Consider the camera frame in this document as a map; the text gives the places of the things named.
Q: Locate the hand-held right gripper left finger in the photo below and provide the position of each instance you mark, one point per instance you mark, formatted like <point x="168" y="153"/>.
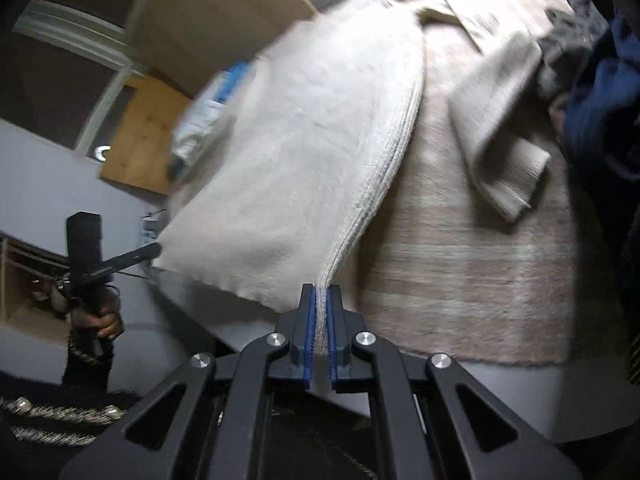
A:
<point x="310" y="332"/>

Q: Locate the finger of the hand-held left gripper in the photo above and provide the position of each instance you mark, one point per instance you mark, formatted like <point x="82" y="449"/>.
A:
<point x="131" y="257"/>

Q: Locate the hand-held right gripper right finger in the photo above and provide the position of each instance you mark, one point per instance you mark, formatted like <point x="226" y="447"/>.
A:
<point x="332" y="340"/>

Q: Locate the cream knit sweater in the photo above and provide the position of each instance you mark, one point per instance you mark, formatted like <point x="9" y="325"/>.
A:
<point x="300" y="160"/>

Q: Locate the person's left forearm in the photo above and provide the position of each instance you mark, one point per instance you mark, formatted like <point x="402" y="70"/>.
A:
<point x="87" y="362"/>

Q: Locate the person's left hand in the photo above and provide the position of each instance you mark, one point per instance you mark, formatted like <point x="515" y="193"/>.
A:
<point x="102" y="317"/>

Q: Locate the wooden shelf unit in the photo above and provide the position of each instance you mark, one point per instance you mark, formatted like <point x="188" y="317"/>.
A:
<point x="27" y="280"/>

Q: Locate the wooden door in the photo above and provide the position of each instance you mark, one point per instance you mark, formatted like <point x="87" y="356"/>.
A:
<point x="142" y="132"/>

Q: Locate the pink striped rug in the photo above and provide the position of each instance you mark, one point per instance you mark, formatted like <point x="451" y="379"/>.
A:
<point x="475" y="285"/>

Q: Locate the blue white plastic packet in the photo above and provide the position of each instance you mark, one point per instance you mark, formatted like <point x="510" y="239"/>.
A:
<point x="210" y="105"/>

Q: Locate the person's black trimmed clothing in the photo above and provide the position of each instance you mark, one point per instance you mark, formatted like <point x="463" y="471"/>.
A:
<point x="55" y="430"/>

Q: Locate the dark blue garment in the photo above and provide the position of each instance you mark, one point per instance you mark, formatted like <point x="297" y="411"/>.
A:
<point x="602" y="110"/>

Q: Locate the grey patterned garment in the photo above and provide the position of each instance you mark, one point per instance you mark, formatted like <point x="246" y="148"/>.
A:
<point x="575" y="30"/>

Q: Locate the white door frame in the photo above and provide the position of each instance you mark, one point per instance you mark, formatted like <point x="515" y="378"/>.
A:
<point x="75" y="35"/>

